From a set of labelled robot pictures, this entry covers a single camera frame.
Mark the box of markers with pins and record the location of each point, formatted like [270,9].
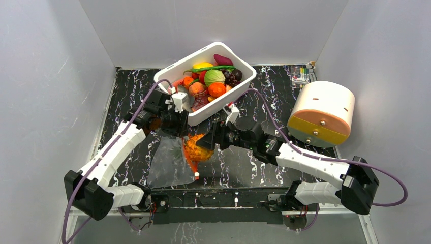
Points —
[301,75]

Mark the green toy cabbage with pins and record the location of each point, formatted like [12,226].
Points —
[214,76]

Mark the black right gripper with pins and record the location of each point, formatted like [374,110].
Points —
[215,135]

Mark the green toy chili pepper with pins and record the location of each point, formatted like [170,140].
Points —
[207,69]

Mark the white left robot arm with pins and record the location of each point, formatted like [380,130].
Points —
[114,161]

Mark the clear zip top bag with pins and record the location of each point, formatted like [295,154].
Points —
[171,166]

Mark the white plastic food bin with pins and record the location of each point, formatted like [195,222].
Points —
[194,82]

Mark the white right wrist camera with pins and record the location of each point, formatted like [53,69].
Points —
[232,113]

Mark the orange toy pineapple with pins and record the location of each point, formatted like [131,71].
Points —
[195,152]

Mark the dark toy plum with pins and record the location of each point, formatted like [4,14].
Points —
[237,74]

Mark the purple toy sweet potato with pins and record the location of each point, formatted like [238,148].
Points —
[222,60]

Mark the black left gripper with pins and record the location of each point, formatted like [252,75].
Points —
[180,129]

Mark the white cylindrical drum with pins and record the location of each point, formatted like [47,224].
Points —
[322,114]

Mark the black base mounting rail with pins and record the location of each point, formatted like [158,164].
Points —
[216,205]

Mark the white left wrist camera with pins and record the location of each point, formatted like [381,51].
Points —
[180,99]

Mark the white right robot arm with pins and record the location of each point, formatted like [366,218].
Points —
[320,171]

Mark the dark toy grapes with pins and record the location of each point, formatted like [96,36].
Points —
[229,79]

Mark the yellow toy lemon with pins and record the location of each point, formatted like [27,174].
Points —
[202,65]

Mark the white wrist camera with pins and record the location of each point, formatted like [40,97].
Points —
[180,99]
[232,113]

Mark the dark red toy meat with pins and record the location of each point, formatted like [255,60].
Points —
[200,101]

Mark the red toy slice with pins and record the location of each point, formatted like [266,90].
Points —
[173,88]

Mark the orange toy tangerine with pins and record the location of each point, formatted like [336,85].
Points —
[217,89]

